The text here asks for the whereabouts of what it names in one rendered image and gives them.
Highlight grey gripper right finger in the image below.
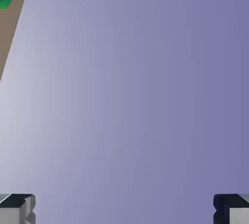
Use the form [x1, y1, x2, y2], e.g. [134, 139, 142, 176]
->
[213, 193, 249, 224]

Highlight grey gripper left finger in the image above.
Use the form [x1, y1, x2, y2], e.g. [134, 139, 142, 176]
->
[0, 193, 36, 224]

